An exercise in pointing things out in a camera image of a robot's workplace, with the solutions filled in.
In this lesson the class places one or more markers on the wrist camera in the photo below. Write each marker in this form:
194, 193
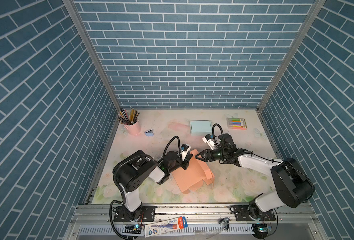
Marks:
184, 149
208, 139

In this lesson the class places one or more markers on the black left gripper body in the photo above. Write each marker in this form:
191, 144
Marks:
177, 164

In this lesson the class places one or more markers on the blue red white packet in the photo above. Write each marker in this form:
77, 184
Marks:
164, 227

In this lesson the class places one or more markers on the light blue small stapler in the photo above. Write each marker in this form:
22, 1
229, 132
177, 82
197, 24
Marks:
149, 133

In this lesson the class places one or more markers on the aluminium left corner post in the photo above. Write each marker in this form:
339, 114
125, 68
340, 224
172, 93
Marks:
75, 17

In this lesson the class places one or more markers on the clear box of markers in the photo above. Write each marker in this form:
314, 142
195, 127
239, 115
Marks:
236, 123

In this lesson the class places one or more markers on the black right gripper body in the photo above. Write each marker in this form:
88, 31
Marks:
219, 154

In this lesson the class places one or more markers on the aluminium right corner post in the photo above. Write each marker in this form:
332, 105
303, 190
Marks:
303, 30

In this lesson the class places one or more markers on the light teal paper box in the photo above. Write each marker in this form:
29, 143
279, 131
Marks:
200, 127

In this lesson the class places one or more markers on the pink paper box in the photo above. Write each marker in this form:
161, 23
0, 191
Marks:
194, 177

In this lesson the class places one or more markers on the bundle of coloured pencils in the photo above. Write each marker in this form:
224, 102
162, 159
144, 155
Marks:
128, 118

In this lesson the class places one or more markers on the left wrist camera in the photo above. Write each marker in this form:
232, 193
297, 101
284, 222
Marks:
184, 149

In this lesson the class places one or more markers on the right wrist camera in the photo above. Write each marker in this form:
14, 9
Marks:
208, 139

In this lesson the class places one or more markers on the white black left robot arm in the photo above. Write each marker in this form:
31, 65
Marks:
131, 172

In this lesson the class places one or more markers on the pink metal pencil bucket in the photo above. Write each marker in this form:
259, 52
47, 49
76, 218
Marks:
133, 129

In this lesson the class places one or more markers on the aluminium corner post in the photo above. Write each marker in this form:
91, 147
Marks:
303, 30
75, 17

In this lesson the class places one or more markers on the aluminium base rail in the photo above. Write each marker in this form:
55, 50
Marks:
282, 223

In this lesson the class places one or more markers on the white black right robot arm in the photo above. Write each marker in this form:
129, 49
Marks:
292, 185

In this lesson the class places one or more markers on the small metal clip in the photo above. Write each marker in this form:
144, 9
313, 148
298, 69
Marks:
225, 223

